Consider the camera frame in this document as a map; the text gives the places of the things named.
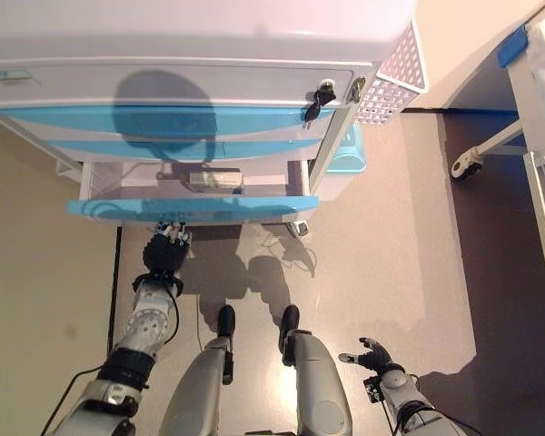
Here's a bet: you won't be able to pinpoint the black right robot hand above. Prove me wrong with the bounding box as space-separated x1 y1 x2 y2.
337 335 395 377

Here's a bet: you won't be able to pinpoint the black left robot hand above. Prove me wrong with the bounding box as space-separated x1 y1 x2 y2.
143 221 195 276

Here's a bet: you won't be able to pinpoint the white blue medicine box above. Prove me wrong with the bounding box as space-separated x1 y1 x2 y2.
188 169 246 193

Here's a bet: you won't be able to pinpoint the black baseboard strip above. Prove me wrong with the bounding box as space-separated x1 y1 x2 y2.
110 225 122 353
399 105 519 115

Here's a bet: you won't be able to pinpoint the silver right robot leg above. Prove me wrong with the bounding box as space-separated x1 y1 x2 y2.
279 303 354 436

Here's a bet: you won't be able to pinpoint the silver robot leg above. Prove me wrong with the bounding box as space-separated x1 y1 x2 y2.
279 303 354 436
157 303 237 436

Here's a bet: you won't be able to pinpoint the silver left robot leg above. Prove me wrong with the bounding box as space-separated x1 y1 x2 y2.
157 303 237 436

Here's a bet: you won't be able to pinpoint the light blue waste bin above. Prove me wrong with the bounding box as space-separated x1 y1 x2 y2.
322 122 369 177

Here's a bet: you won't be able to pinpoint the white medical cart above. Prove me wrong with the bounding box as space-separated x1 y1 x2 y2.
0 0 419 228

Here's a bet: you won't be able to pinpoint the black cart keys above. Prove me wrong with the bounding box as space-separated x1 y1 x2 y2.
302 79 338 124

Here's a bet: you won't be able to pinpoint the cart label sticker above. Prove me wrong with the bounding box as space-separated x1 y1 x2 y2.
0 66 43 88

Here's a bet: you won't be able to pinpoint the metal cart latch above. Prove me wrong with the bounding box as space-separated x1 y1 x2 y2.
346 75 368 104

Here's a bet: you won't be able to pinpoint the white perforated side basket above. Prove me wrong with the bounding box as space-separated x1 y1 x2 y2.
352 18 431 127

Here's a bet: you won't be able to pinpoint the blue bed corner bumper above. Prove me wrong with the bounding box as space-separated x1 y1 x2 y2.
496 25 529 70

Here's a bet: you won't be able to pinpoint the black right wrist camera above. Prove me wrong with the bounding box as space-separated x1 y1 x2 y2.
363 375 386 406

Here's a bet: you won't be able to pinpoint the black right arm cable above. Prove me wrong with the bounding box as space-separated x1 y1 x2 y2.
379 374 437 436

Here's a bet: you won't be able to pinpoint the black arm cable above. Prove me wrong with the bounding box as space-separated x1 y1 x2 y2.
379 374 437 436
39 290 181 435

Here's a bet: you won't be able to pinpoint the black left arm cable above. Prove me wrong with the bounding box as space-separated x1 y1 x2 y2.
39 290 181 435

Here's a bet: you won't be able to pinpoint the white bed side rail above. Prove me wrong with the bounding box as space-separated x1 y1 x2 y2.
523 151 545 322

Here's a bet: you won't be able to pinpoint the white hospital bed frame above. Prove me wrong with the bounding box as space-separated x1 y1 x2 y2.
451 0 545 328

